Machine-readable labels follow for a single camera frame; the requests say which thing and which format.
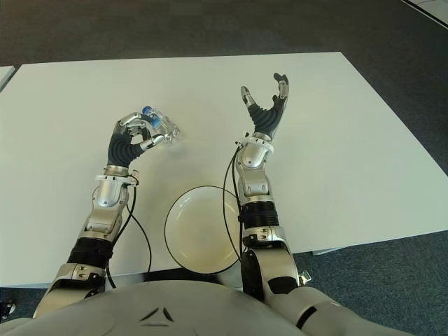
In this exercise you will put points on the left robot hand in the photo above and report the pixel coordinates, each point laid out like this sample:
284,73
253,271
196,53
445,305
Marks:
120,150

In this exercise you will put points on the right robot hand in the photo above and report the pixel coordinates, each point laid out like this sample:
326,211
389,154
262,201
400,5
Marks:
266,119

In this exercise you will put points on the clear water bottle blue cap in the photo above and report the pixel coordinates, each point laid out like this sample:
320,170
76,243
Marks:
166,127

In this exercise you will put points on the white plate black rim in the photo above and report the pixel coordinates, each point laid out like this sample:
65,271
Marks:
199,234

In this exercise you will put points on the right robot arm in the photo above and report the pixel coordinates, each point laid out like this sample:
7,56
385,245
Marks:
255,175

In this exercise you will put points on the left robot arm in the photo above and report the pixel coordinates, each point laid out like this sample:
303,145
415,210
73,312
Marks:
105,196

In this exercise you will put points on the white side table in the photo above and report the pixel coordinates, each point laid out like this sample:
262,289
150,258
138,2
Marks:
4,78

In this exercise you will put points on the grey robot torso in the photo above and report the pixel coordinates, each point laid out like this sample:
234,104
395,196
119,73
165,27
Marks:
157,308

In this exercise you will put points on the black stand with caster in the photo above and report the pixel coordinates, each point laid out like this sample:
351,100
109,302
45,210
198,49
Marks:
7,308

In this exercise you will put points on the white panel with black edge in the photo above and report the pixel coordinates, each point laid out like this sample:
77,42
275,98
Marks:
432,8

